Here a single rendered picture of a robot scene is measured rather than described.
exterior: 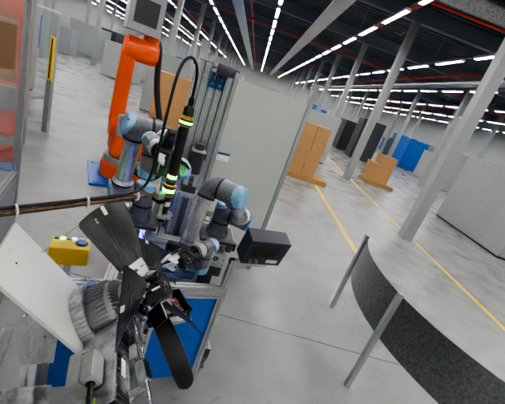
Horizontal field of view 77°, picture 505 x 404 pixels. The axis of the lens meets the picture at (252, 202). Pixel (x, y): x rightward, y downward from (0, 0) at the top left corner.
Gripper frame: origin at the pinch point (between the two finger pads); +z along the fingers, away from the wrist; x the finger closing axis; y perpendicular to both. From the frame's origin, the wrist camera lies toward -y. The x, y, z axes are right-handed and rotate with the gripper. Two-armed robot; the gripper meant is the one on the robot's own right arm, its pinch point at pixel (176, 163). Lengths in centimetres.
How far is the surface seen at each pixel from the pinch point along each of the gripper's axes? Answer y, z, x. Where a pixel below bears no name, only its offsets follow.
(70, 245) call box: 59, -40, 23
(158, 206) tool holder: 16.2, 0.6, 3.0
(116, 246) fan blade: 32.6, 0.9, 14.1
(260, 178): 52, -155, -157
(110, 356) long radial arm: 53, 29, 17
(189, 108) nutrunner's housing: -19.1, -0.4, 0.4
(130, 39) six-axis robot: -34, -398, -56
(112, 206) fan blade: 22.3, -9.3, 15.5
